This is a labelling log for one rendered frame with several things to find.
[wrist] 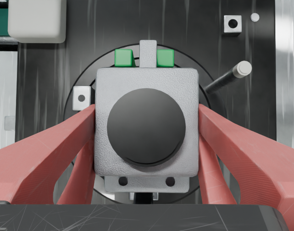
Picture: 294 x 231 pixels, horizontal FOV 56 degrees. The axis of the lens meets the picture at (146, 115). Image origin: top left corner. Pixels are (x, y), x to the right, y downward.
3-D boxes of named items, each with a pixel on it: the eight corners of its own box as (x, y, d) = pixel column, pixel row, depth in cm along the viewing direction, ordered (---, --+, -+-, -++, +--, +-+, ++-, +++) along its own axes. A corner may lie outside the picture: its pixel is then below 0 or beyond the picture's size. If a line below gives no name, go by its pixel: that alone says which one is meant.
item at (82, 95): (94, 112, 23) (90, 111, 22) (76, 112, 23) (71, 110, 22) (95, 88, 24) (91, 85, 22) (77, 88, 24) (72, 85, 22)
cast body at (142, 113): (183, 184, 17) (206, 215, 10) (111, 183, 17) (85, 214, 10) (182, 50, 18) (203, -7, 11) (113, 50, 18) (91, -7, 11)
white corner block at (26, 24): (71, 49, 28) (58, 35, 24) (26, 49, 28) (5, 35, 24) (72, 3, 28) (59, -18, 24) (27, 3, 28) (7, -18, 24)
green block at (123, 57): (135, 79, 24) (132, 66, 19) (121, 79, 24) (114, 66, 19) (135, 65, 24) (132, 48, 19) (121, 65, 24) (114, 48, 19)
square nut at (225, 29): (238, 36, 26) (241, 32, 25) (220, 36, 26) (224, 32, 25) (238, 19, 26) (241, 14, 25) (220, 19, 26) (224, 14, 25)
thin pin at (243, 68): (215, 94, 23) (252, 75, 15) (205, 94, 23) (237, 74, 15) (215, 85, 23) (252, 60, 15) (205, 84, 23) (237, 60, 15)
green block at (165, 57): (169, 79, 24) (174, 66, 19) (154, 79, 24) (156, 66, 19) (169, 65, 24) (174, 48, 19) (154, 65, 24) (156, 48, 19)
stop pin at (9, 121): (34, 130, 30) (16, 130, 26) (22, 130, 30) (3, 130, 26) (34, 117, 30) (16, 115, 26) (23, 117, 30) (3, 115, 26)
